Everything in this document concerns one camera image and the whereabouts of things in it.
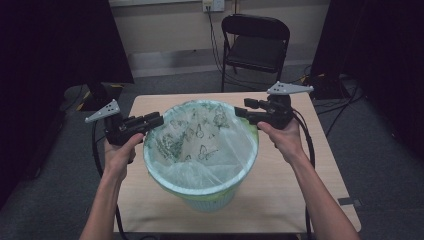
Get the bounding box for right hand-held gripper black cable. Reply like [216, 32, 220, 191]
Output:
[291, 109, 317, 240]

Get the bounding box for person's left hand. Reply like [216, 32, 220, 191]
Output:
[103, 133, 145, 182]

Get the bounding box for black wall socket cable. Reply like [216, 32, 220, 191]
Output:
[206, 5, 225, 74]

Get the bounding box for hand-held gripper black cable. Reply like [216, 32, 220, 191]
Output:
[291, 109, 317, 240]
[91, 120, 130, 240]

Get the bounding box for left hand-held gripper black cable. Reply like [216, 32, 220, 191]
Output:
[91, 120, 130, 240]

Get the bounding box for black floor cables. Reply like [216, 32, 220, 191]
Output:
[313, 74, 366, 138]

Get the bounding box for green butterfly print trash bag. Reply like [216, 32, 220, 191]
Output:
[143, 99, 260, 203]

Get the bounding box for black folding chair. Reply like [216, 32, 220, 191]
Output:
[220, 13, 291, 93]

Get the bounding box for black stand base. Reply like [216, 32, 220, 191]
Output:
[309, 74, 342, 101]
[79, 82, 125, 112]

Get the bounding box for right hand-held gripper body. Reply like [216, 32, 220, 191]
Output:
[255, 80, 315, 131]

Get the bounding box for person's right hand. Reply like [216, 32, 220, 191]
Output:
[256, 118, 310, 167]

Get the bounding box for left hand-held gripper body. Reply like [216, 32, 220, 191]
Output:
[84, 99, 148, 147]

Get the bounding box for dark curtain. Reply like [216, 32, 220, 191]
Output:
[0, 0, 135, 209]
[309, 0, 424, 161]

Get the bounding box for pale green plastic trash basket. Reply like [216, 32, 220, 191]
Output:
[143, 99, 260, 214]

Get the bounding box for white wall socket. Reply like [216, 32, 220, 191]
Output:
[202, 0, 226, 13]

